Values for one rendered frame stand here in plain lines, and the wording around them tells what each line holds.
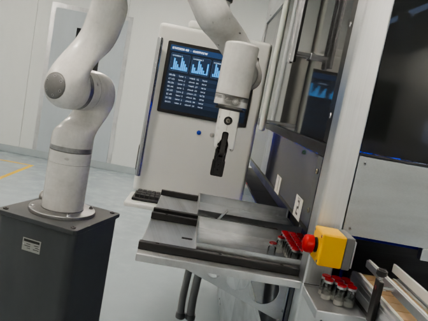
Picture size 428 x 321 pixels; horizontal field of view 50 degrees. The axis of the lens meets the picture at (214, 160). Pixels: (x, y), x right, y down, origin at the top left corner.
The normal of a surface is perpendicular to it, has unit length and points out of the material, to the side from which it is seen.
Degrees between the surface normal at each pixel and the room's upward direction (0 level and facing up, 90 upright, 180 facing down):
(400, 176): 90
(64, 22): 90
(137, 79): 90
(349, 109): 90
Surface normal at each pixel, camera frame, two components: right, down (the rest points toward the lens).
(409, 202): 0.03, 0.14
